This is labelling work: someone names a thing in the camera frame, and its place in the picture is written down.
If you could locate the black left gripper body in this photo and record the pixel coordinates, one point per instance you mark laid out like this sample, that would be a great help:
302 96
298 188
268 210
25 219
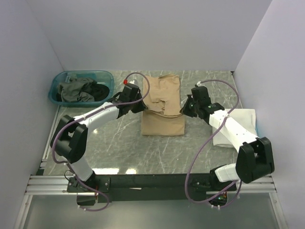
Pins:
137 107

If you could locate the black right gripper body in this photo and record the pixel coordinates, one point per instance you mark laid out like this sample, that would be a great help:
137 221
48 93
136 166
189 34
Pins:
190 108

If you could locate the beige t shirt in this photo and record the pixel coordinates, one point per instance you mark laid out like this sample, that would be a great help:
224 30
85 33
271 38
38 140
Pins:
162 116

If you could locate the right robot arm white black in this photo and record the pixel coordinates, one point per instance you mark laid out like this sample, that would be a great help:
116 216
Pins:
255 156

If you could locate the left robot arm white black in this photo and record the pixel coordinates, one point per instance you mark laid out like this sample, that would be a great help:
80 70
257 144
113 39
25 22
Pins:
68 144

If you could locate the black t shirt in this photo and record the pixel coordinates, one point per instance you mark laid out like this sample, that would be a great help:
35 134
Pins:
99 92

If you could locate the folded white t shirt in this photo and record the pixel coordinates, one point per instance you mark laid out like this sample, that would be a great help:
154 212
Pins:
246 118

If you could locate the teal plastic laundry basket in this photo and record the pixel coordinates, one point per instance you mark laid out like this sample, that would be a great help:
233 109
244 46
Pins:
101 77

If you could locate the grey green t shirt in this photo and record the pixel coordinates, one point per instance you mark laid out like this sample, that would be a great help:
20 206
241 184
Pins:
76 90

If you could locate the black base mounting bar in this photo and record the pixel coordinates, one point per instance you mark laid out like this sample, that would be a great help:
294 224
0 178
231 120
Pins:
152 187

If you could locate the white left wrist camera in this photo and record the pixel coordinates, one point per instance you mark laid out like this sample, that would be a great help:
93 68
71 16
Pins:
131 82

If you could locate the aluminium frame rail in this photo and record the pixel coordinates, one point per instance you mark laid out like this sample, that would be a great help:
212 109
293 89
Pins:
53 185

